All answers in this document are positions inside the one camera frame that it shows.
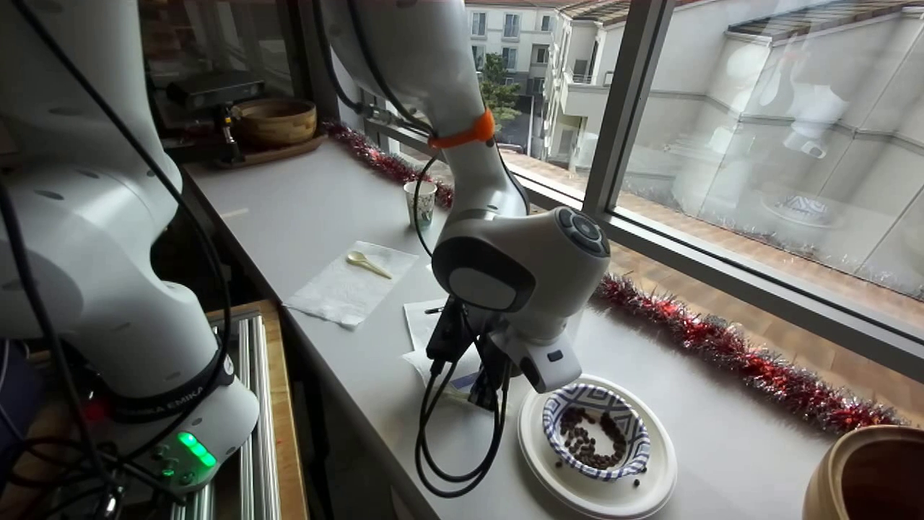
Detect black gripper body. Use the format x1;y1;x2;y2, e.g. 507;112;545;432
424;295;523;382

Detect folded white napkin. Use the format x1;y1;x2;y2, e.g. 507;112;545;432
398;298;486;402

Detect coffee beans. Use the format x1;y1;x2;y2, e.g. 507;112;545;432
556;402;633;473

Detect cream plastic spoon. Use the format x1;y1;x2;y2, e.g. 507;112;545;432
343;247;395;282

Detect blue patterned paper bowl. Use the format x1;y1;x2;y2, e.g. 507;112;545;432
541;382;652;486

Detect white round plate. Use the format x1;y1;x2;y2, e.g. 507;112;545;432
515;372;678;520

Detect wooden plank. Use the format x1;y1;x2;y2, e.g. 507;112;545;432
206;298;312;520

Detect red silver tinsel garland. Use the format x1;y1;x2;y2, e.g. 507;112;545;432
325;122;903;435

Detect round wooden bowl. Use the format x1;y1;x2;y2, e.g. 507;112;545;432
227;96;321;152

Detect round wooden container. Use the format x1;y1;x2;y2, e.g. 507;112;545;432
800;424;924;520

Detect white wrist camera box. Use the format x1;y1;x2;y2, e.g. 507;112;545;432
519;341;587;396

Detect orange arm strap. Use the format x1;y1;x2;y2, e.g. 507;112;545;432
424;107;500;152

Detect aluminium frame rail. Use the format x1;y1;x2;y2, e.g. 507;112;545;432
185;312;284;520

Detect grey window frame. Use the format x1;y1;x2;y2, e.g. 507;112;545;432
364;0;924;383

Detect tangled black base cables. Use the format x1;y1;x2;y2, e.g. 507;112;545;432
0;421;132;520

